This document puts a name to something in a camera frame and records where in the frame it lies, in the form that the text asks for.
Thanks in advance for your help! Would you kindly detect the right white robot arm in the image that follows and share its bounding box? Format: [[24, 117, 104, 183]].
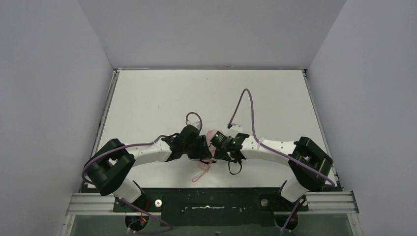
[[209, 131, 336, 203]]

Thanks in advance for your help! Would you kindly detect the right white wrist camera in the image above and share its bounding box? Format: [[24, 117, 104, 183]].
[[227, 123, 242, 131]]

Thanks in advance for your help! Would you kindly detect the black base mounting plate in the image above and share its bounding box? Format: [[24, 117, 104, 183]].
[[112, 187, 310, 229]]

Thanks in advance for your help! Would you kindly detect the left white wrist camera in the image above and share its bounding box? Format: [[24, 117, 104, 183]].
[[186, 120, 202, 130]]

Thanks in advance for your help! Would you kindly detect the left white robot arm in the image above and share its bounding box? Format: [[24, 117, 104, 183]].
[[82, 125, 212, 203]]

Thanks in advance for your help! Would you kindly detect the pink folding umbrella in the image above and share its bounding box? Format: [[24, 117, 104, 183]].
[[191, 129, 225, 183]]

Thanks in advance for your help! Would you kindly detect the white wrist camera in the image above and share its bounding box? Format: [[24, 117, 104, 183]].
[[227, 123, 242, 131], [186, 120, 202, 130]]

